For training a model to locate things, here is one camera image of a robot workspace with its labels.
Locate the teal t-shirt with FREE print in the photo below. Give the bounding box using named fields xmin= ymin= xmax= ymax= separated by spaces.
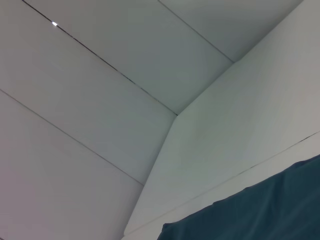
xmin=157 ymin=154 xmax=320 ymax=240

